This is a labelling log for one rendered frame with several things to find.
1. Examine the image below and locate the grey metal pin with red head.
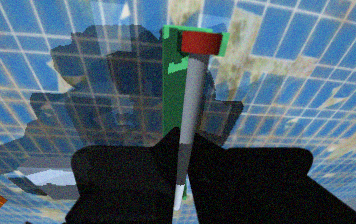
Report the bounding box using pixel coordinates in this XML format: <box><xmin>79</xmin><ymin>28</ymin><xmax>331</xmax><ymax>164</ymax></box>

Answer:
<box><xmin>173</xmin><ymin>31</ymin><xmax>223</xmax><ymax>211</ymax></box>

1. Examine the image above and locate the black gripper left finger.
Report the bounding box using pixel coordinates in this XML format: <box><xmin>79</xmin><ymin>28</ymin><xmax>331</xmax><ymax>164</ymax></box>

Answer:
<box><xmin>71</xmin><ymin>127</ymin><xmax>180</xmax><ymax>224</ymax></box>

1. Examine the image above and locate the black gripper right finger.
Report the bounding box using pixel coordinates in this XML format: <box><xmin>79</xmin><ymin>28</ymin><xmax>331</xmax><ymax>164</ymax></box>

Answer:
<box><xmin>187</xmin><ymin>132</ymin><xmax>313</xmax><ymax>224</ymax></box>

